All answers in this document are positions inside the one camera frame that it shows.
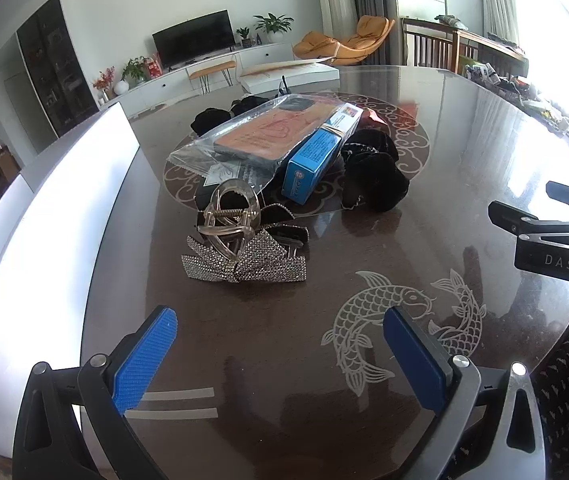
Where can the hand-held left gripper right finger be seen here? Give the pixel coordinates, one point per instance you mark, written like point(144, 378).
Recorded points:
point(414, 365)

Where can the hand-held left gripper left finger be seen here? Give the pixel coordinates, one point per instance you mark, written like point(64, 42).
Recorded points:
point(144, 355)

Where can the rhinestone bow hair clip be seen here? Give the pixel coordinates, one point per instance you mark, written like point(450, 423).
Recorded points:
point(259, 265)

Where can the clear hair claw clip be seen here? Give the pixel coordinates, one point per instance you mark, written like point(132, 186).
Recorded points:
point(229, 220)

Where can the white storage box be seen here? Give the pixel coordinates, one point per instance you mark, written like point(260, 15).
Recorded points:
point(64, 210)

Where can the red fan-shaped ornament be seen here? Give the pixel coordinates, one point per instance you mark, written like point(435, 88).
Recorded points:
point(373, 116)

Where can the black hair clip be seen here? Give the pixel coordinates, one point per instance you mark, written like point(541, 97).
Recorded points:
point(289, 232)

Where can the blue cardboard box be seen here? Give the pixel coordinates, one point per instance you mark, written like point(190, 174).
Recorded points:
point(312, 160)

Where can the bagged orange phone case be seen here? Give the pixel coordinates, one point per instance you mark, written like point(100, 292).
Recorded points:
point(269, 135)

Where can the pile of small clutter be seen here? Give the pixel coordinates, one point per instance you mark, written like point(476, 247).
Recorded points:
point(524, 95)

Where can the wooden side table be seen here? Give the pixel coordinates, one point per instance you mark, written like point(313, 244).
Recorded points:
point(489, 47)

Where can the dark wooden chair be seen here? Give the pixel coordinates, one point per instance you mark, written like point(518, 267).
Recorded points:
point(427, 42)

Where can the white sheer curtain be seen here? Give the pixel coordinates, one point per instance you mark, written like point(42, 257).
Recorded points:
point(497, 0)

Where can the orange lounge chair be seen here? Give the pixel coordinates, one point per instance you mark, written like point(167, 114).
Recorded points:
point(344, 42)

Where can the grey and white curtains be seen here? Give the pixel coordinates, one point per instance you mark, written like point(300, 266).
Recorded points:
point(359, 5)

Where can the white flat box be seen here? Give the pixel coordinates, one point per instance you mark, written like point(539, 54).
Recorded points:
point(289, 74)

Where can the round white vase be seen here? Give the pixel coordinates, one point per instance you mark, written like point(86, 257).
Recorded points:
point(121, 87)

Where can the white television cabinet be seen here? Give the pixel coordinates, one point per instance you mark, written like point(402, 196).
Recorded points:
point(174, 85)

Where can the red flowers in vase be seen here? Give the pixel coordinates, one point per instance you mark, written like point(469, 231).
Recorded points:
point(104, 82)

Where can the bushy green potted plant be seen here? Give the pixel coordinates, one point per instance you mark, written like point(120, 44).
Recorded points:
point(134, 69)

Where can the red gift box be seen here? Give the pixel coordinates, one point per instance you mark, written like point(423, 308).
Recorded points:
point(153, 66)

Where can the wooden stool with hairpin legs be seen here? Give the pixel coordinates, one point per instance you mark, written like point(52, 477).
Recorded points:
point(212, 67)

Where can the dark display cabinet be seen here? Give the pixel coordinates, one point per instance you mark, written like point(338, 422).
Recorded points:
point(57, 67)

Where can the large leafy potted plant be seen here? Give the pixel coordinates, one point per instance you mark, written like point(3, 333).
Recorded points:
point(273, 25)

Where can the black television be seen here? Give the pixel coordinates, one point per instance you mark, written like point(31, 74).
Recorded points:
point(193, 39)

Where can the small potted plant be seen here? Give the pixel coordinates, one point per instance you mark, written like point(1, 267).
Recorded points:
point(244, 36)

